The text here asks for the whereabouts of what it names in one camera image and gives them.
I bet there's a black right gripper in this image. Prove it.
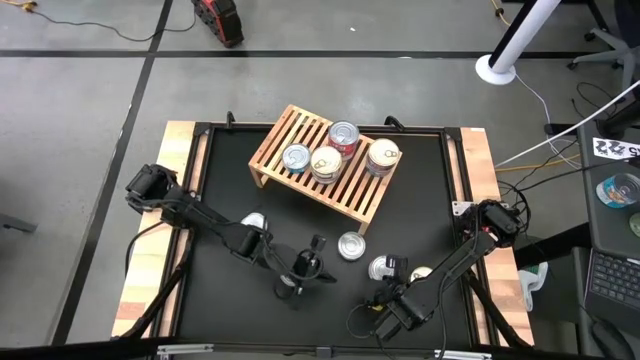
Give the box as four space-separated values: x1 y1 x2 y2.
366 253 435 344

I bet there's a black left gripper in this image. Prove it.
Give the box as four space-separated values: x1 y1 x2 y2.
269 233 338 301

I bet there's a wooden slatted shelf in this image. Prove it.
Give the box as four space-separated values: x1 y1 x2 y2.
246 103 404 239

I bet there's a silver-lidded can with pink side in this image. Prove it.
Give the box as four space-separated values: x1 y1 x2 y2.
336 230 367 263

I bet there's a black table mat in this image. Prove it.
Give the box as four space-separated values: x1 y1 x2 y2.
175 123 474 349

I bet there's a white and green cloth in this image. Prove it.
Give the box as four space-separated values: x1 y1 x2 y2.
518 261 550 312

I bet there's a black keyboard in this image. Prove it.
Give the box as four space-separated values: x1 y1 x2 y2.
585 248 640 321

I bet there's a dark side table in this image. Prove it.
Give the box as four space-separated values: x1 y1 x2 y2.
577 117 640 331

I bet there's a blue-labelled can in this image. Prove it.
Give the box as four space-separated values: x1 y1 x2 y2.
595 172 640 210

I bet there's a red and black machine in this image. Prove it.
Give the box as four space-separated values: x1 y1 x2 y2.
191 0 246 49

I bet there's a white paper marker tag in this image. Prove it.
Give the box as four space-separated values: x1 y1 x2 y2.
592 136 640 162

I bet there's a grey furniture foot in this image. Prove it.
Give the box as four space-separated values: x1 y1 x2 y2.
0 213 39 234

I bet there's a white pole with round base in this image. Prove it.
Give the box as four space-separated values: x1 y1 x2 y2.
475 0 562 86

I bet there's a grey office chair base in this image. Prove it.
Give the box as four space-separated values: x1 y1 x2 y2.
566 0 640 91

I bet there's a silver frame bracket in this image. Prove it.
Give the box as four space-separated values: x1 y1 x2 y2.
433 349 494 360
156 343 215 360

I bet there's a white cable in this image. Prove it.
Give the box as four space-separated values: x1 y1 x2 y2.
494 74 640 169

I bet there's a black cable loop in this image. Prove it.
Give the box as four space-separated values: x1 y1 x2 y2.
570 81 626 120

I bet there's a black floor cable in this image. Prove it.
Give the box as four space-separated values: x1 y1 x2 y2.
29 7 199 44

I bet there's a yellow cable with plug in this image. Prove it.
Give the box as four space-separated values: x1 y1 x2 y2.
0 0 39 14

